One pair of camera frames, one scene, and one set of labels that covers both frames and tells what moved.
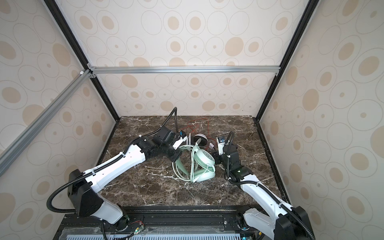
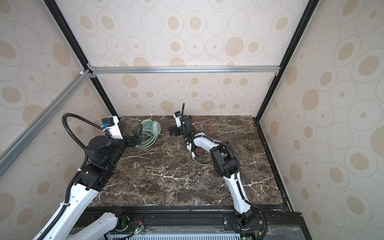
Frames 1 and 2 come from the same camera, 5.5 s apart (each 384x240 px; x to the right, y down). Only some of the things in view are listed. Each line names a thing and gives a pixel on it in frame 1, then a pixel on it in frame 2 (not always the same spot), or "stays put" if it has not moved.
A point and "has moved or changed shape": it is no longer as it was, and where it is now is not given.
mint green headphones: x=199 y=164 to x=151 y=132
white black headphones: x=204 y=140 has moved or changed shape
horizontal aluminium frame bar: x=94 y=72 stays put
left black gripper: x=178 y=153 to x=134 y=141
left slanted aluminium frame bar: x=15 y=148 stays put
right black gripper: x=217 y=158 to x=176 y=132
